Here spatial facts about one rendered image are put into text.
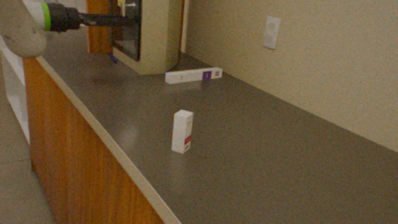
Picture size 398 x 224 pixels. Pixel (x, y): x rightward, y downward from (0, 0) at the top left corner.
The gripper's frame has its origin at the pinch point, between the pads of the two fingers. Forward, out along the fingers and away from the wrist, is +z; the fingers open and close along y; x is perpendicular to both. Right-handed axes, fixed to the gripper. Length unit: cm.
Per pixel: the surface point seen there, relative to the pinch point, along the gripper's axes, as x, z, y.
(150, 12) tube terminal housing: -4.2, 8.9, -5.3
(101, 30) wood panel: 10.1, 2.4, 31.7
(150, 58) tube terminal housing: 13.6, 9.8, -5.3
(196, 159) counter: 20, -9, -73
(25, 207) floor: 115, -30, 57
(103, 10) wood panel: 1.2, 3.7, 31.7
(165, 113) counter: 20.4, -3.2, -45.0
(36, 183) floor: 115, -21, 79
